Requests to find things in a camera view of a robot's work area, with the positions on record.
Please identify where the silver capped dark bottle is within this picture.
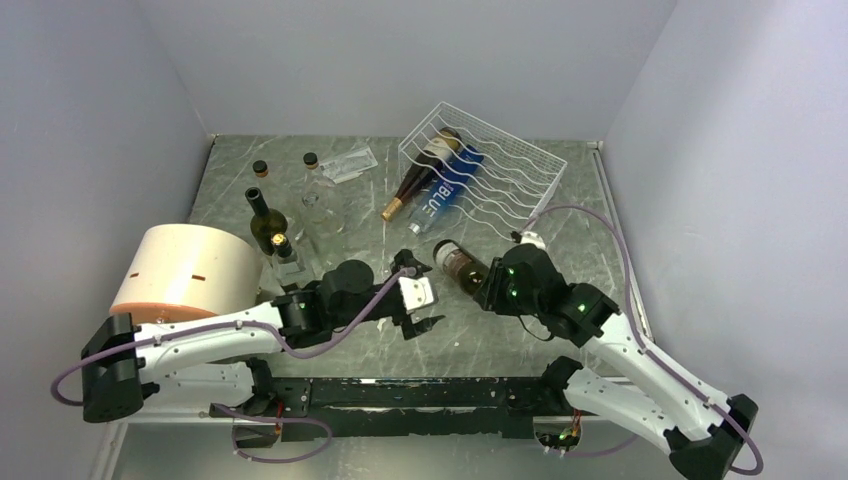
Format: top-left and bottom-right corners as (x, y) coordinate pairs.
(433, 239), (489, 296)

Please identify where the blue label water bottle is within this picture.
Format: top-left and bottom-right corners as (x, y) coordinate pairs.
(408, 146), (484, 235)

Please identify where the gold capped wine bottle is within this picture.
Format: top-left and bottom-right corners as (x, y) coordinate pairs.
(381, 153), (444, 221)

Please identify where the brown label bottle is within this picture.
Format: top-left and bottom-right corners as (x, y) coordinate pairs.
(271, 232), (313, 292)

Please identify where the clear bottle white label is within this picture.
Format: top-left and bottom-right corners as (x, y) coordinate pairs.
(254, 165), (292, 220)

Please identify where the dark green wine bottle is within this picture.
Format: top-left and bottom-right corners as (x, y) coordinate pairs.
(245, 187), (289, 256)

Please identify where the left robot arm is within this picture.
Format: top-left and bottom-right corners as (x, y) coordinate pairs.
(81, 249), (438, 423)

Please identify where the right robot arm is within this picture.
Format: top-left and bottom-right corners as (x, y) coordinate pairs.
(474, 244), (758, 479)

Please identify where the cream cylinder roll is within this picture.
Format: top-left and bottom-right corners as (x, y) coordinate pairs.
(109, 224), (262, 325)

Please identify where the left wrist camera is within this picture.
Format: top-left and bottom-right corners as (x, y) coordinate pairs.
(397, 276), (438, 313)

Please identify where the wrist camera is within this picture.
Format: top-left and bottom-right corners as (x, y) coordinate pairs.
(397, 276), (438, 313)
(510, 230), (547, 251)

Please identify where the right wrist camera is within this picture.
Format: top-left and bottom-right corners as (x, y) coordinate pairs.
(510, 230), (547, 251)

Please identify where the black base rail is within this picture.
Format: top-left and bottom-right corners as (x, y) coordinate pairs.
(109, 376), (654, 442)

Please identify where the white wire wine rack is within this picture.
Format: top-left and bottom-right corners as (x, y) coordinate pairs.
(398, 102), (568, 235)

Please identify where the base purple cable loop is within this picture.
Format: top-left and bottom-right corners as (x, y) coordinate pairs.
(211, 404), (333, 464)

